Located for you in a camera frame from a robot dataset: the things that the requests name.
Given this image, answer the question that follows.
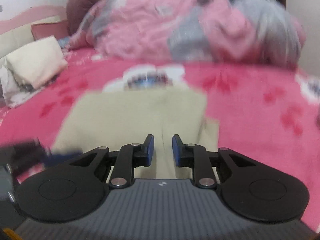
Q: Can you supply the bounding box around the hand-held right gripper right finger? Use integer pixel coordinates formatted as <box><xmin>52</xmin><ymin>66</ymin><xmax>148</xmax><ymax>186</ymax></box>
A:
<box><xmin>172</xmin><ymin>134</ymin><xmax>256</xmax><ymax>189</ymax></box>

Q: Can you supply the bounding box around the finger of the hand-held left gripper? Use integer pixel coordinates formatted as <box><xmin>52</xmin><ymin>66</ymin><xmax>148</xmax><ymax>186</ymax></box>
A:
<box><xmin>44</xmin><ymin>150</ymin><xmax>83</xmax><ymax>167</ymax></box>

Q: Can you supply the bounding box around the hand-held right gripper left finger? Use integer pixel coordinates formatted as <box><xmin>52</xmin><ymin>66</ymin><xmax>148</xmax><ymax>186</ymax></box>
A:
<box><xmin>70</xmin><ymin>134</ymin><xmax>155</xmax><ymax>188</ymax></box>

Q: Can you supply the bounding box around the beige zip jacket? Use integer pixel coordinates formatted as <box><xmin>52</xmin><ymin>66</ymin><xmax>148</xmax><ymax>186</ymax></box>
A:
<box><xmin>51</xmin><ymin>85</ymin><xmax>220</xmax><ymax>180</ymax></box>

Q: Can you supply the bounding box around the folded white clothes pile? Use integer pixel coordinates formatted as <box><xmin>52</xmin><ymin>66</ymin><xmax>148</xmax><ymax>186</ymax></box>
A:
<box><xmin>5</xmin><ymin>36</ymin><xmax>68</xmax><ymax>90</ymax></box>

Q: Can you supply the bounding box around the white printed cloth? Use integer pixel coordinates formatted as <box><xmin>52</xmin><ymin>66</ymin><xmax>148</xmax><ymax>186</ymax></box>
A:
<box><xmin>0</xmin><ymin>65</ymin><xmax>48</xmax><ymax>108</ymax></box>

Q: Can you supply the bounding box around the pink floral blanket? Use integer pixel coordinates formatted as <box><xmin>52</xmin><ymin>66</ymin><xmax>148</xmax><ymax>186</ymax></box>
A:
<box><xmin>0</xmin><ymin>47</ymin><xmax>320</xmax><ymax>233</ymax></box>

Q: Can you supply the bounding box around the dark pink pillow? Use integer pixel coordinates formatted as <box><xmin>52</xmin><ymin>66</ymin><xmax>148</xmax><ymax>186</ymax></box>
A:
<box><xmin>31</xmin><ymin>21</ymin><xmax>70</xmax><ymax>41</ymax></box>

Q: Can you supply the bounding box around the pink grey floral duvet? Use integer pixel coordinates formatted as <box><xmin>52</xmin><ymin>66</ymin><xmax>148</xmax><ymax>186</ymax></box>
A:
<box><xmin>60</xmin><ymin>0</ymin><xmax>307</xmax><ymax>68</ymax></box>

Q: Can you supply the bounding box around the maroon cushion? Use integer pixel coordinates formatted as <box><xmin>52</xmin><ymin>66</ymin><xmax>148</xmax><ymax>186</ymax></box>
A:
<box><xmin>65</xmin><ymin>0</ymin><xmax>105</xmax><ymax>37</ymax></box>

